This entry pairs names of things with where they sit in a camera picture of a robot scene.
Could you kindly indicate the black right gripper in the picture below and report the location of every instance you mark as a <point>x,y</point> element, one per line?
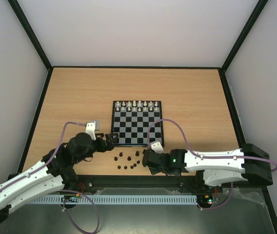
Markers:
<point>147,161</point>

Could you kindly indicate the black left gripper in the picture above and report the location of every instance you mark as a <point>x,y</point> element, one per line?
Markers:
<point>110,146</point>

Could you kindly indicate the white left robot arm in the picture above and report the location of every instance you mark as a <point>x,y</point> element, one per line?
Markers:
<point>53,173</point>

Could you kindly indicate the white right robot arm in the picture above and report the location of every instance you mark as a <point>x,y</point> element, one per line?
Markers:
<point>249,163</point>

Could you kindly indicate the black and silver chessboard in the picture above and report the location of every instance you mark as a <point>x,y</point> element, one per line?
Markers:
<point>136,128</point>

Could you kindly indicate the black aluminium front rail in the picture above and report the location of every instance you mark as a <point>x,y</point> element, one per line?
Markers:
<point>183,184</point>

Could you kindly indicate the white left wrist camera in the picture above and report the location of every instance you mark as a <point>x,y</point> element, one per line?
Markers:
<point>91,127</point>

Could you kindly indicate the light blue cable duct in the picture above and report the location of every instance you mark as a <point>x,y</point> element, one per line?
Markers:
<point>118,200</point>

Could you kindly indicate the black frame post rear left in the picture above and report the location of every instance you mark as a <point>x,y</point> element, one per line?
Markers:
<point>30,33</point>

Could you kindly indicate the black frame post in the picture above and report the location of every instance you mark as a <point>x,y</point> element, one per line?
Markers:
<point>256,12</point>
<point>30,33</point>

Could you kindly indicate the black frame post rear right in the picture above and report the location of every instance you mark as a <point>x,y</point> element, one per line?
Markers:
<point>256,12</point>

